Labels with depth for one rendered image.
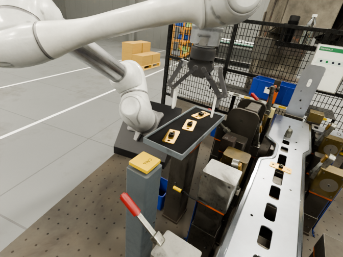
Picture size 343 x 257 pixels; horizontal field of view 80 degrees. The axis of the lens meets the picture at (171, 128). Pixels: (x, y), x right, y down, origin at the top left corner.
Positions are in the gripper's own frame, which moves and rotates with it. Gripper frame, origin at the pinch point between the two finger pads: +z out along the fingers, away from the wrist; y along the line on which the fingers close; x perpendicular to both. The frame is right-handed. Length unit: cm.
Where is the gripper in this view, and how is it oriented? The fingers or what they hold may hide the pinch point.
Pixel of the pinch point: (192, 108)
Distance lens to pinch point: 71.2
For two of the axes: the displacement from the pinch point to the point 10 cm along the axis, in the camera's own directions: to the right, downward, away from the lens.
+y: 9.5, 2.4, -2.0
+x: 2.9, -4.3, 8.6
